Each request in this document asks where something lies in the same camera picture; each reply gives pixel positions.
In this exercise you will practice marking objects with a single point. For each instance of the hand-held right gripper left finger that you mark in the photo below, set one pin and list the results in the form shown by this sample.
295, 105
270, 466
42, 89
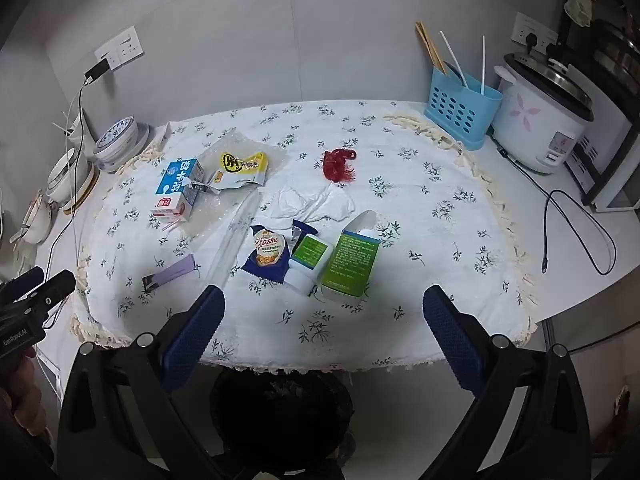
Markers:
192, 340

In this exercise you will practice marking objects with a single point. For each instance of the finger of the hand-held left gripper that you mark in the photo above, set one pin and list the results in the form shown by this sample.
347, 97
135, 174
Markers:
55, 287
22, 282

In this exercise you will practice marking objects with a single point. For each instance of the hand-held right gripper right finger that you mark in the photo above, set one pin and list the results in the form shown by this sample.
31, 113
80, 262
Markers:
452, 340

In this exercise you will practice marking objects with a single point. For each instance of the small purple box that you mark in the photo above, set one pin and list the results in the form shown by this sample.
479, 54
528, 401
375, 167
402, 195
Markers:
172, 270

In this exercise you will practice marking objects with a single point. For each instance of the long clear plastic wrapper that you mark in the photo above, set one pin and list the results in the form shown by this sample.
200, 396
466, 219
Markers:
232, 245

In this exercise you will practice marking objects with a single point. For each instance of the blue snack packet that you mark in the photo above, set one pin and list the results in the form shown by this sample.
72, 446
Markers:
270, 255

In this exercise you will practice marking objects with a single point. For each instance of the trash bin with black bag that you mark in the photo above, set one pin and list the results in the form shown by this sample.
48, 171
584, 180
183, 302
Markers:
285, 410

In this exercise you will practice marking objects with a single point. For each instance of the green cardboard box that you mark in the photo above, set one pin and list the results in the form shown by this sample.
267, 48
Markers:
350, 265

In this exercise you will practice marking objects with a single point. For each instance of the clear plastic bag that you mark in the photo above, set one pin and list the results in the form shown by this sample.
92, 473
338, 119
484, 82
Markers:
220, 210

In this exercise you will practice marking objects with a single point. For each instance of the white green tube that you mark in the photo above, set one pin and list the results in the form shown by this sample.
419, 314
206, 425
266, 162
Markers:
307, 260

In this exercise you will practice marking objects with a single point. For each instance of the torn blue foil wrapper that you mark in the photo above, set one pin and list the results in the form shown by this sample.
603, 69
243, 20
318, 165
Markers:
302, 232

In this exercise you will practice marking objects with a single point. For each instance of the blue white milk carton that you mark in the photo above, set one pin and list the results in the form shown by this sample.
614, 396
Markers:
172, 185

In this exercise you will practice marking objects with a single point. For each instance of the yellow snack wrapper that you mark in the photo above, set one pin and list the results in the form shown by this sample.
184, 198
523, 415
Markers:
240, 162

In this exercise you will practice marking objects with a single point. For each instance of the white tissue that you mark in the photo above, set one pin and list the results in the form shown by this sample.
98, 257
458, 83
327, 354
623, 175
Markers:
320, 205

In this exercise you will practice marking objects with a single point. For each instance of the red mesh net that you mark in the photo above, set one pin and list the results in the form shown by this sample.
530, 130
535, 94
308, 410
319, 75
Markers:
332, 165

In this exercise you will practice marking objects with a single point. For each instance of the person's left hand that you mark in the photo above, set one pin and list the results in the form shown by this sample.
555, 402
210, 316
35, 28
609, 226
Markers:
25, 400

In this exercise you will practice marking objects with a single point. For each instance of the white bowl with spoon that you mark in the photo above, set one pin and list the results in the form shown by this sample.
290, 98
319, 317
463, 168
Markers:
35, 220

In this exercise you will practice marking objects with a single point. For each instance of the wooden trivet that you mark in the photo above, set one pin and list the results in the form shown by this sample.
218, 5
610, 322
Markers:
86, 196

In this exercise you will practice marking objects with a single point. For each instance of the large white bowl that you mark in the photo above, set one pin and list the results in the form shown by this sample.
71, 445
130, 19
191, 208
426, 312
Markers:
65, 180

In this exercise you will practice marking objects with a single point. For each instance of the white floral tablecloth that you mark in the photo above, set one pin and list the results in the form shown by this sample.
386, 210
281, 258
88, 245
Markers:
400, 240

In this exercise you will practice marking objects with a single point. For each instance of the white cup with sticks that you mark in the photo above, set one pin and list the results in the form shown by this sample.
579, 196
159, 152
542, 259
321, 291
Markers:
82, 135

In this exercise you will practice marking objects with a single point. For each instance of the blue patterned porcelain bowl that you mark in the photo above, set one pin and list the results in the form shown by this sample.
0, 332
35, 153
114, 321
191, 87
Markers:
115, 137

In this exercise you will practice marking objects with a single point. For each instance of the black charger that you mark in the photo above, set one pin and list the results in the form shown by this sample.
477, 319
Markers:
95, 72

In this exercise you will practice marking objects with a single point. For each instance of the blue plastic utensil holder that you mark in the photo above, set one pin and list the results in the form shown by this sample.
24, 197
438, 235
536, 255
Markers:
460, 110

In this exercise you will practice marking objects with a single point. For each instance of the white rice cooker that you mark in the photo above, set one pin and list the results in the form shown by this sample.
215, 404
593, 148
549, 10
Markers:
530, 120

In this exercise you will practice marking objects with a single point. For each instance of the white microwave oven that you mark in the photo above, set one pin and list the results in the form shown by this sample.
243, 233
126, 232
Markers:
610, 160

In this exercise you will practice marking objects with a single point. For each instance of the white plastic stick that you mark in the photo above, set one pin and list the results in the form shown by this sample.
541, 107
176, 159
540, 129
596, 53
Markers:
483, 65
454, 59

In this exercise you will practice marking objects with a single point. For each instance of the black power plug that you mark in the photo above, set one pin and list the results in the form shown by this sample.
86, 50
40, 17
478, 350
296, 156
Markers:
555, 55
531, 44

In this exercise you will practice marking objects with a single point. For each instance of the steel pot with lid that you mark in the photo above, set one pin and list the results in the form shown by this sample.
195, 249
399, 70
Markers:
615, 55

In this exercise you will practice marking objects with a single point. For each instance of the white wall outlet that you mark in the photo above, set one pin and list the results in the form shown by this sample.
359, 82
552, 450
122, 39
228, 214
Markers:
520, 25
125, 47

